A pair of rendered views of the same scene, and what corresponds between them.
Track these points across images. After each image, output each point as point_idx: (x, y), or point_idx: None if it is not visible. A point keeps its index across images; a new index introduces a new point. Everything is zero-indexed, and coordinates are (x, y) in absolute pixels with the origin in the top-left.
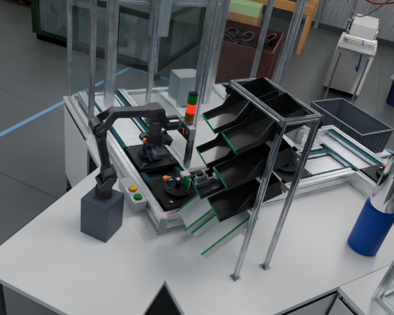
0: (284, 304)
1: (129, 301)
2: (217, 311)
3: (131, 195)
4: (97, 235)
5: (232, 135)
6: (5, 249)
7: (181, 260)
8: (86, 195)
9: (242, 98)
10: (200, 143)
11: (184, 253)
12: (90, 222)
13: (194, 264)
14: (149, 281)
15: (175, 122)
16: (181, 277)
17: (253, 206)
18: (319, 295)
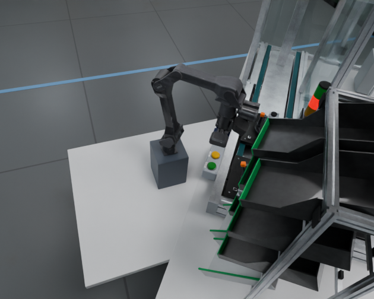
0: None
1: (124, 254)
2: None
3: (208, 160)
4: (155, 179)
5: (270, 174)
6: (93, 149)
7: (201, 252)
8: (156, 141)
9: (341, 124)
10: None
11: (211, 247)
12: (153, 165)
13: (209, 265)
14: (155, 249)
15: (251, 113)
16: (184, 268)
17: (263, 275)
18: None
